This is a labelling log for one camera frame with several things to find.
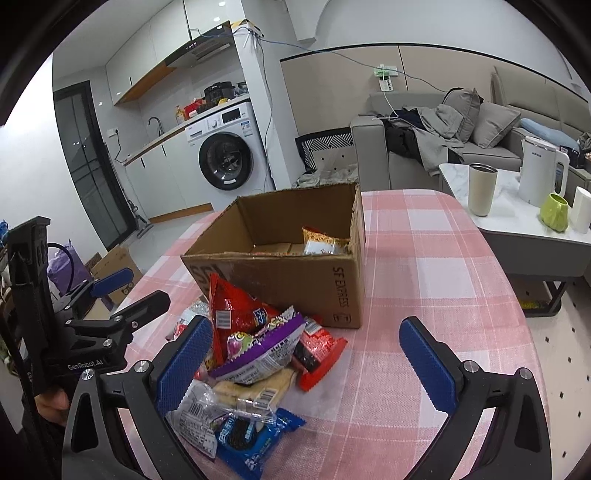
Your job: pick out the grey pillow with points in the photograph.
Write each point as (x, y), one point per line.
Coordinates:
(467, 103)
(493, 124)

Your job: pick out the grey jacket on sofa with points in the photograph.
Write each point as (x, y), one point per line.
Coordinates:
(423, 134)

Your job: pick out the white marble coffee table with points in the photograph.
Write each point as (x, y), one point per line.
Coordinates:
(530, 251)

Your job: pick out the white red rice snack bag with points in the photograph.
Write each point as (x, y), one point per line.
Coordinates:
(199, 308)

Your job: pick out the clear wafer biscuit pack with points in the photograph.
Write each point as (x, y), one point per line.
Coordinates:
(258, 398)

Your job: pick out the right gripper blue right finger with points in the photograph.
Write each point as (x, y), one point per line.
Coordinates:
(435, 364)

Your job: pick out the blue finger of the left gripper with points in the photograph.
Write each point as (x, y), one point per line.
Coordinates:
(143, 311)
(111, 283)

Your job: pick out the SF cardboard box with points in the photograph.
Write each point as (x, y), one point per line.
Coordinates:
(257, 244)

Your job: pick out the person's left hand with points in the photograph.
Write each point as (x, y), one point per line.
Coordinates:
(53, 406)

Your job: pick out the grey sofa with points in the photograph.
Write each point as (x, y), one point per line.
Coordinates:
(538, 99)

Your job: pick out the pink plaid tablecloth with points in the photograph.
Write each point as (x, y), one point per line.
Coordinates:
(370, 418)

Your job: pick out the white electric kettle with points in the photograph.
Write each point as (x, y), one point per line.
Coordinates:
(544, 171)

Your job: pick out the red barcode snack pack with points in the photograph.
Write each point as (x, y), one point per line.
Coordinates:
(315, 354)

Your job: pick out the yellow noodle snack bag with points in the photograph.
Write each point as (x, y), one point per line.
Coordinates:
(318, 243)

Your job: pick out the kitchen faucet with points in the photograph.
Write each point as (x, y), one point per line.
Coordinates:
(158, 125)

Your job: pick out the purple candy bag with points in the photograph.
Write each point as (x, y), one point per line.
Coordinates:
(259, 356)

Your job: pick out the wall socket with green plug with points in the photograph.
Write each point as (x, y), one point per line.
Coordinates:
(386, 76)

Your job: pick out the black glass door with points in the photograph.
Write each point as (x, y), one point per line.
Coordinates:
(90, 166)

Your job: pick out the beige tumbler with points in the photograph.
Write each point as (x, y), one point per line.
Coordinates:
(482, 184)

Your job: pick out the cardboard box on floor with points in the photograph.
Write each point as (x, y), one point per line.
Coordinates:
(115, 260)

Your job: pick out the blue Oreo pack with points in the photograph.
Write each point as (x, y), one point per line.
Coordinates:
(246, 444)

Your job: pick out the green ceramic mug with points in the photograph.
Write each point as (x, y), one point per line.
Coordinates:
(554, 213)

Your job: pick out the white cylinder cup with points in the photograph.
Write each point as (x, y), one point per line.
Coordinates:
(580, 213)

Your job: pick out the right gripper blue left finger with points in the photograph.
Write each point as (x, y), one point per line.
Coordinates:
(178, 361)

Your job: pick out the range hood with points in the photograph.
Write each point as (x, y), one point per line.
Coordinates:
(206, 46)

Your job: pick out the black white patterned pet bed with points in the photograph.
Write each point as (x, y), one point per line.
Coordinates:
(313, 142)

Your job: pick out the white washing machine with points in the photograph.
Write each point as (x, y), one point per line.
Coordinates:
(227, 149)

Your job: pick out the white purple printed snack bag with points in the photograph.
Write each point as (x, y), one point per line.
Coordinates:
(194, 417)

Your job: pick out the black pressure cooker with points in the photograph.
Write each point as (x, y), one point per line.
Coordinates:
(219, 90)

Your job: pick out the red triangular chip bag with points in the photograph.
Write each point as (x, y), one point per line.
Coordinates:
(233, 310)

